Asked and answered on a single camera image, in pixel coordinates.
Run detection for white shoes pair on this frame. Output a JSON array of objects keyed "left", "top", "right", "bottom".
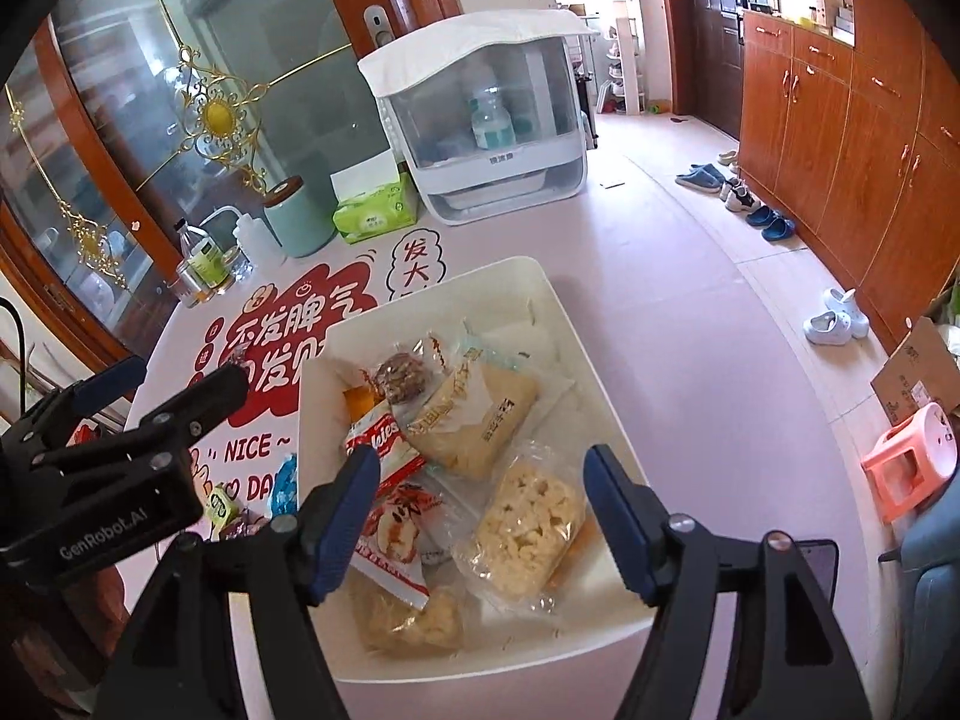
[{"left": 804, "top": 288, "right": 871, "bottom": 346}]

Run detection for brown round cake packet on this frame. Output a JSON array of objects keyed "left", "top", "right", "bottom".
[{"left": 370, "top": 349, "right": 438, "bottom": 406}]

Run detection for red white shrimp snack bag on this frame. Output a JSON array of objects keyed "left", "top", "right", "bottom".
[{"left": 350, "top": 475, "right": 478, "bottom": 611}]

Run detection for green tissue pack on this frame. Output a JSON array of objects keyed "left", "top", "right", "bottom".
[{"left": 331, "top": 149, "right": 418, "bottom": 244}]

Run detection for pink plastic stool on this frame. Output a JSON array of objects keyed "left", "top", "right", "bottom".
[{"left": 861, "top": 401, "right": 958, "bottom": 525}]

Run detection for glass door with gold ornament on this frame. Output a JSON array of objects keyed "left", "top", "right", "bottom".
[{"left": 2, "top": 0, "right": 387, "bottom": 367}]

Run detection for red cookies packet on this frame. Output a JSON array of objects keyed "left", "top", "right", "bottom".
[{"left": 343, "top": 400, "right": 427, "bottom": 497}]

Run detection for blue snack packet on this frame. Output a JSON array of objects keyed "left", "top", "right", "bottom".
[{"left": 270, "top": 454, "right": 299, "bottom": 518}]

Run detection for clear bag of crackers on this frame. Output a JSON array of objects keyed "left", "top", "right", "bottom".
[{"left": 405, "top": 341, "right": 574, "bottom": 481}]

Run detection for cardboard box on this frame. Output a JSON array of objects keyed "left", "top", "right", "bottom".
[{"left": 871, "top": 317, "right": 960, "bottom": 424}]

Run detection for clear bag rice cracker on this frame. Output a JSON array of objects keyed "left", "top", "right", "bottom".
[{"left": 452, "top": 440, "right": 587, "bottom": 614}]

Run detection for clear bottle green label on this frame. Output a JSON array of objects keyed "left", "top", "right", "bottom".
[{"left": 174, "top": 218, "right": 233, "bottom": 294}]

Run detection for white bottle sterilizer cabinet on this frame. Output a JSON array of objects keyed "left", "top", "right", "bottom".
[{"left": 358, "top": 8, "right": 594, "bottom": 226}]

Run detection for white squeeze bottle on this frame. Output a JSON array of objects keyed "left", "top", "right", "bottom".
[{"left": 200, "top": 205, "right": 286, "bottom": 281}]

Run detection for yellow egg-yolk snack bag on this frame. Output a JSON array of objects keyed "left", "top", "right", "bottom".
[{"left": 347, "top": 572, "right": 480, "bottom": 658}]

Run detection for black smartphone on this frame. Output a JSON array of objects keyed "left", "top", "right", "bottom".
[{"left": 796, "top": 538, "right": 839, "bottom": 603}]

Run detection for white plastic storage bin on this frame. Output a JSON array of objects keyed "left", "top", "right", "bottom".
[{"left": 299, "top": 257, "right": 652, "bottom": 684}]

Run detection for teal canister with wooden lid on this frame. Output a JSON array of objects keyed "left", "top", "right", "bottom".
[{"left": 263, "top": 176, "right": 335, "bottom": 259}]

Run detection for wooden cabinet wall unit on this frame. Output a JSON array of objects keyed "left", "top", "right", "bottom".
[{"left": 739, "top": 0, "right": 958, "bottom": 349}]

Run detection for blue slippers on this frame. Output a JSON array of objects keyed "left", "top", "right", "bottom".
[{"left": 745, "top": 205, "right": 796, "bottom": 242}]

